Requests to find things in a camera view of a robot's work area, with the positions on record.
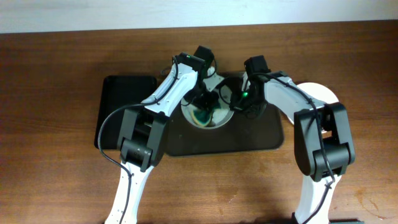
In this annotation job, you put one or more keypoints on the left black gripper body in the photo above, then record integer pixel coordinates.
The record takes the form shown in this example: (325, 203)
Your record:
(204, 101)

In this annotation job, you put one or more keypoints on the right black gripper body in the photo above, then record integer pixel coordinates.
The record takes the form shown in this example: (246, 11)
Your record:
(241, 104)

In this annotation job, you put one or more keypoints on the green yellow sponge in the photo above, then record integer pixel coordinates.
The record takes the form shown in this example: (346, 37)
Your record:
(204, 118)

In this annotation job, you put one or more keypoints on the grey-green plate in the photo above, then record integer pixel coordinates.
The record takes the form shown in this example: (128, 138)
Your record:
(217, 102)

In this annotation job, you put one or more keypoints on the white plate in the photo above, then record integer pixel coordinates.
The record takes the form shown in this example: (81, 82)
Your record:
(312, 90)

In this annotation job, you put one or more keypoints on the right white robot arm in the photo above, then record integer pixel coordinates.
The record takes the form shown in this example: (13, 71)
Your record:
(323, 144)

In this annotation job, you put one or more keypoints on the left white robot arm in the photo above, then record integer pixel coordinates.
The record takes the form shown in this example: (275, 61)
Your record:
(144, 129)

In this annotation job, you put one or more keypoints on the dark brown serving tray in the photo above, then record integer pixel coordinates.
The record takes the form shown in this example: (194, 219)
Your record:
(229, 132)

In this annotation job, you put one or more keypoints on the small black tray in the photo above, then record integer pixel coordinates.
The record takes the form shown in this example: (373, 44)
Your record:
(117, 91)

